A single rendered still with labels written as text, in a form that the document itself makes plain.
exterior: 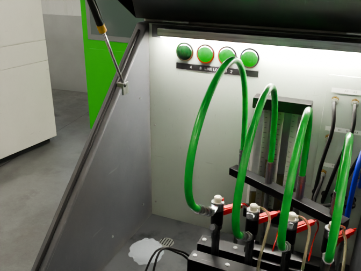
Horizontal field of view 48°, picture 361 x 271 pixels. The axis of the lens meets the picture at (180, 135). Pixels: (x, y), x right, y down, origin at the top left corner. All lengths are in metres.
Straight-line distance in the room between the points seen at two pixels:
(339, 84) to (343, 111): 0.07
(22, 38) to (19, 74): 0.30
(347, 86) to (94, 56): 3.04
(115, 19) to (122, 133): 2.61
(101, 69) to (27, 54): 0.65
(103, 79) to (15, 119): 0.85
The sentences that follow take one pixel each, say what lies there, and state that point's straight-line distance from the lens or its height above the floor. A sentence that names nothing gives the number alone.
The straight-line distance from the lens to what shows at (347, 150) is 0.74.
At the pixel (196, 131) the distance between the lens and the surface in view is 0.68.
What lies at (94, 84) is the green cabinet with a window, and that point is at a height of 0.56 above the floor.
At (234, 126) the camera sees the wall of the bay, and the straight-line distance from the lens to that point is 1.13.
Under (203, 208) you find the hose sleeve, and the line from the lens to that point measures 0.78.
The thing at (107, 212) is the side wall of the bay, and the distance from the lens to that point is 1.11.
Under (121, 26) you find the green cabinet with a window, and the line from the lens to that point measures 3.62.
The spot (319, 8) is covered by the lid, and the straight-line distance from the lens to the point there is 0.95.
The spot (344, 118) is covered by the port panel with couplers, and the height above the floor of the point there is 1.26.
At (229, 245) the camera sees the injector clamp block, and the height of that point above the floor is 0.98.
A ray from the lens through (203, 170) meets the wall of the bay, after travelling 1.21.
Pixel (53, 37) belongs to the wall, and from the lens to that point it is 5.70.
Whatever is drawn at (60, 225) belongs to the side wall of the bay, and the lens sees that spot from 0.96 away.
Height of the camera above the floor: 1.59
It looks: 23 degrees down
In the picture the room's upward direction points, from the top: 1 degrees clockwise
